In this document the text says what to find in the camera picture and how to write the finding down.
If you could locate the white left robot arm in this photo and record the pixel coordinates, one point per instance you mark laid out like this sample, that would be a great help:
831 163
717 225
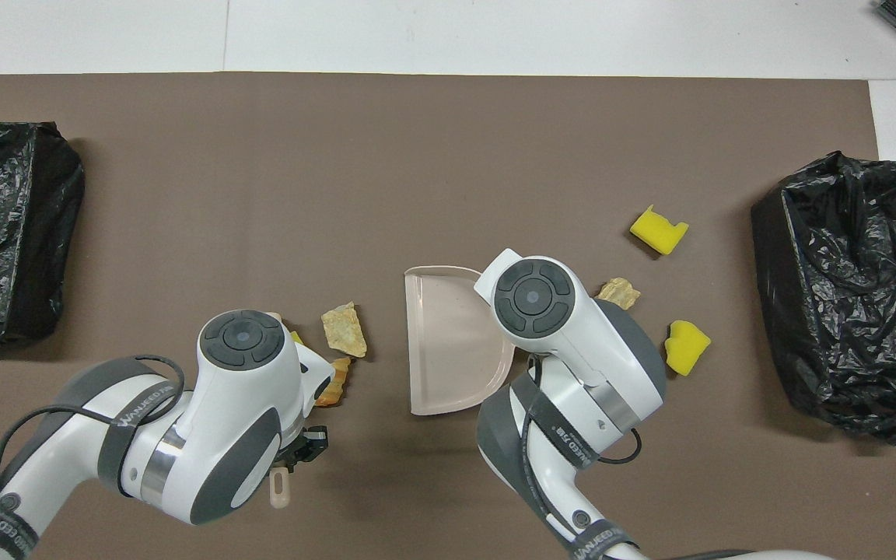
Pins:
222 435

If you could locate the brown table mat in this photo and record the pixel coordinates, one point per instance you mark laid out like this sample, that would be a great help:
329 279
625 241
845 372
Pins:
183 194

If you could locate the beige plastic dustpan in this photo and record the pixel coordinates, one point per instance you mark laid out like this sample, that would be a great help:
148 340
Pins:
448 350

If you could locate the puff pastry piece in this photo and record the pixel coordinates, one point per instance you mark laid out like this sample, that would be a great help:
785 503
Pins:
344 330

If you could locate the pale bread piece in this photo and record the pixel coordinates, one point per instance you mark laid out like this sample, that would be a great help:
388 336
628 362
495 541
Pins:
621 293

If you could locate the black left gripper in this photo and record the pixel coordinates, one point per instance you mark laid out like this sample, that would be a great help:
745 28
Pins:
306 449

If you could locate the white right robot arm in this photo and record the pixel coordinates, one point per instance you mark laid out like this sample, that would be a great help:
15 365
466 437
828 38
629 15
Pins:
572 342

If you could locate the striped croissant piece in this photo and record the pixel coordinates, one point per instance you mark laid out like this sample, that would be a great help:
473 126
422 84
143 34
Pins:
334 385

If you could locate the beige hand brush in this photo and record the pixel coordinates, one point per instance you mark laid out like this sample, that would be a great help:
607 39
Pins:
280 502

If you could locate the black bag-lined bin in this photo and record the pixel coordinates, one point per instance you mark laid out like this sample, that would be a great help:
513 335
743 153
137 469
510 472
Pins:
5 233
845 311

